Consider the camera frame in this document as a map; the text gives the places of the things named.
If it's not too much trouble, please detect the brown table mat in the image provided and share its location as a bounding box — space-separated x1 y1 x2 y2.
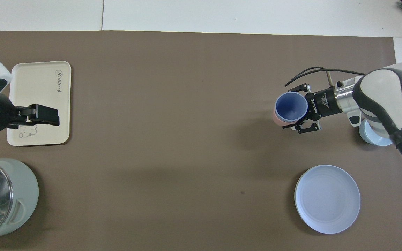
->
0 31 402 251

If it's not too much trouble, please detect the blue ribbed plastic cup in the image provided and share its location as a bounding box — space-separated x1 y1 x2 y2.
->
275 92 308 122

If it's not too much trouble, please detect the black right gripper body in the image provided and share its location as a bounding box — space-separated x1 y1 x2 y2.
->
306 87 343 121

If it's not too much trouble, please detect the pink plastic cup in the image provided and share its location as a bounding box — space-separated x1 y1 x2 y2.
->
273 108 294 127

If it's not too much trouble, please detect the cream tray with rabbit print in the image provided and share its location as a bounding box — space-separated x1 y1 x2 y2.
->
7 61 72 146

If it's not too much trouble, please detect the pale blue plate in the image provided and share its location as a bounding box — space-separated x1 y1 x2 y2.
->
294 165 361 234

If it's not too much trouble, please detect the light blue bowl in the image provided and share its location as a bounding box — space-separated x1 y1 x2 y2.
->
359 119 393 147

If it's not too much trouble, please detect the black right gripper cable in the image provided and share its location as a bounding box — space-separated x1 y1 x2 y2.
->
285 67 365 88

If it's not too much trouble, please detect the pale green cooking pot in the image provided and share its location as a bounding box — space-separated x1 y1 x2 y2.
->
0 158 39 243

